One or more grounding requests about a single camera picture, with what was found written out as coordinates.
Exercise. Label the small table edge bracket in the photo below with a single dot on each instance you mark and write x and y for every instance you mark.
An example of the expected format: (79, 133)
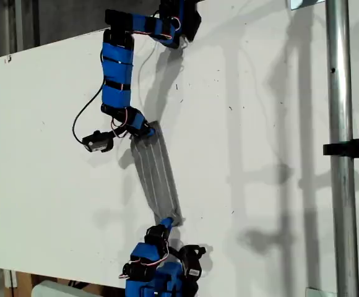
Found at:
(8, 58)

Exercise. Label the steel post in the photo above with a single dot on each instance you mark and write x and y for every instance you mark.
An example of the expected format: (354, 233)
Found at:
(340, 92)

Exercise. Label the white bar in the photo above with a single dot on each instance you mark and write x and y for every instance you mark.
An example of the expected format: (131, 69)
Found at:
(9, 278)

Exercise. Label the wooden table leg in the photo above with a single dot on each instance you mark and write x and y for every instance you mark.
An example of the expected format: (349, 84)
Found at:
(23, 286)

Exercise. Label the black camera box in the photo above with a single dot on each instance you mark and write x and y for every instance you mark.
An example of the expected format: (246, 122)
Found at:
(193, 263)
(97, 143)

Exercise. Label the grey white-striped towel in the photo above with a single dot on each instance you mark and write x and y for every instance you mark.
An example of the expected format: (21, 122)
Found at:
(154, 179)

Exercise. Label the short black camera stalk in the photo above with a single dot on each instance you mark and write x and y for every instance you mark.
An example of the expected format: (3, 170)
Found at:
(174, 252)

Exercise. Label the grey background pole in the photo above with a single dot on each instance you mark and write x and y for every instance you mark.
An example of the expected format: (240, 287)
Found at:
(19, 24)

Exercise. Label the white box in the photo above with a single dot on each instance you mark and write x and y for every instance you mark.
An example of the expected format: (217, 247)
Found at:
(52, 290)

